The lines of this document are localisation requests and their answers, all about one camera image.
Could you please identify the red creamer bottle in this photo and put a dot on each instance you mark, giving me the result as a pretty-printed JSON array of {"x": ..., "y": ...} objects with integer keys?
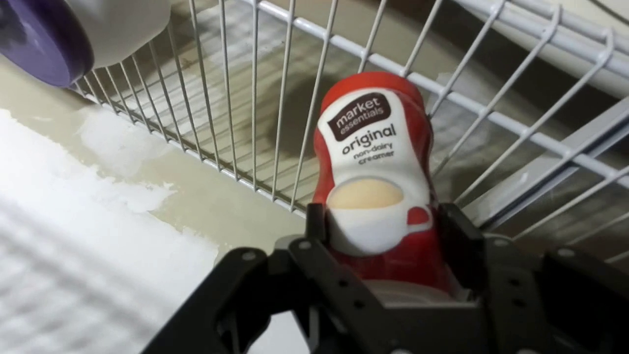
[{"x": 376, "y": 182}]

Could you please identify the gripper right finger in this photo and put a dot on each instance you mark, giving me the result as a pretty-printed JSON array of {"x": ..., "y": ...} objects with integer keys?
[{"x": 521, "y": 295}]

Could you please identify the white bottle with purple cap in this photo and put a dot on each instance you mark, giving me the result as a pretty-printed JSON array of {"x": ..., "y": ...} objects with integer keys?
[{"x": 59, "y": 34}]

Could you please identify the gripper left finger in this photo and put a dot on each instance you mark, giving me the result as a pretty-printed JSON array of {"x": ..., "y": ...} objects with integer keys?
[{"x": 314, "y": 280}]

